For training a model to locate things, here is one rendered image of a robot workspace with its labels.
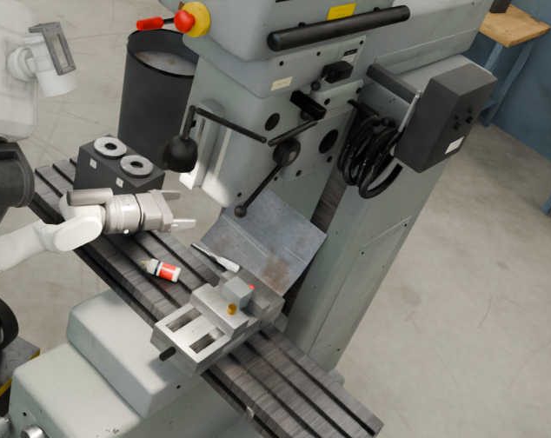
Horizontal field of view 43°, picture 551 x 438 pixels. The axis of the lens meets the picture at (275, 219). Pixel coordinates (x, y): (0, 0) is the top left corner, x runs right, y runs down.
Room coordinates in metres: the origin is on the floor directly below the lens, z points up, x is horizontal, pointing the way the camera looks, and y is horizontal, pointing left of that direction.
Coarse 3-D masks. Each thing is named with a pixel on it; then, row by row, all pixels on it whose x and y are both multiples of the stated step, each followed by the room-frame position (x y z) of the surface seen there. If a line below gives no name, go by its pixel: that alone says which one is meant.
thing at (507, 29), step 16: (496, 0) 5.04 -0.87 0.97; (496, 16) 5.02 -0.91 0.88; (512, 16) 5.16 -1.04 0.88; (528, 16) 5.31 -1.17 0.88; (496, 32) 4.67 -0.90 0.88; (512, 32) 4.80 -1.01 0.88; (528, 32) 4.93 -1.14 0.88; (544, 32) 5.17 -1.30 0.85; (496, 48) 4.66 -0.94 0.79; (528, 48) 5.22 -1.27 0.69; (512, 80) 5.22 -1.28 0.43; (496, 96) 5.24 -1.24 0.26; (544, 208) 4.27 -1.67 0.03
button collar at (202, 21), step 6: (186, 6) 1.19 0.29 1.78; (192, 6) 1.18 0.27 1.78; (198, 6) 1.18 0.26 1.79; (204, 6) 1.19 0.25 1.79; (192, 12) 1.18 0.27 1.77; (198, 12) 1.18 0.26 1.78; (204, 12) 1.18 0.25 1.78; (198, 18) 1.17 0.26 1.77; (204, 18) 1.17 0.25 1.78; (198, 24) 1.17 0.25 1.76; (204, 24) 1.17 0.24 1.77; (192, 30) 1.18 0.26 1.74; (198, 30) 1.17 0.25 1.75; (204, 30) 1.17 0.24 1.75; (192, 36) 1.18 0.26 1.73
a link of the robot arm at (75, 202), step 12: (72, 192) 1.17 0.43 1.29; (84, 192) 1.18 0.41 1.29; (96, 192) 1.20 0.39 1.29; (108, 192) 1.22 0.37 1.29; (60, 204) 1.20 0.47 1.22; (72, 204) 1.16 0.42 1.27; (84, 204) 1.18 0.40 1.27; (96, 204) 1.20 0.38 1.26; (108, 204) 1.21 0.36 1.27; (72, 216) 1.15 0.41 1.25; (108, 216) 1.19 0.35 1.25; (120, 216) 1.20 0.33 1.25; (108, 228) 1.18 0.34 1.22; (120, 228) 1.20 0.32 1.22
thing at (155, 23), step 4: (140, 20) 1.21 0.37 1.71; (144, 20) 1.22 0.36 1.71; (148, 20) 1.22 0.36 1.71; (152, 20) 1.23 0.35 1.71; (156, 20) 1.24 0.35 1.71; (160, 20) 1.24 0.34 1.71; (164, 20) 1.26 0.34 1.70; (168, 20) 1.27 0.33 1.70; (172, 20) 1.28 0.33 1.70; (136, 24) 1.21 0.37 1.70; (140, 24) 1.20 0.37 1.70; (144, 24) 1.21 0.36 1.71; (148, 24) 1.22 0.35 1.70; (152, 24) 1.22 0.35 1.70; (156, 24) 1.23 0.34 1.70; (160, 24) 1.24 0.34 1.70; (164, 24) 1.26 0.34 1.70; (140, 28) 1.20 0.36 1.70; (144, 28) 1.21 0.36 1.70; (148, 28) 1.22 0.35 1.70; (152, 28) 1.23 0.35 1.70; (156, 28) 1.24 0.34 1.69; (160, 28) 1.24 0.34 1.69
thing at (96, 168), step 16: (96, 144) 1.59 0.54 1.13; (112, 144) 1.62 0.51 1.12; (80, 160) 1.57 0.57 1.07; (96, 160) 1.55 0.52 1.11; (112, 160) 1.57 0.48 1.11; (128, 160) 1.58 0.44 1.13; (144, 160) 1.60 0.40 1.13; (80, 176) 1.56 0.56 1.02; (96, 176) 1.54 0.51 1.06; (112, 176) 1.52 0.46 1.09; (128, 176) 1.52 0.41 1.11; (144, 176) 1.54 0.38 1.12; (160, 176) 1.58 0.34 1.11; (112, 192) 1.52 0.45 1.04; (128, 192) 1.50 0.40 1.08; (144, 192) 1.53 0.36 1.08
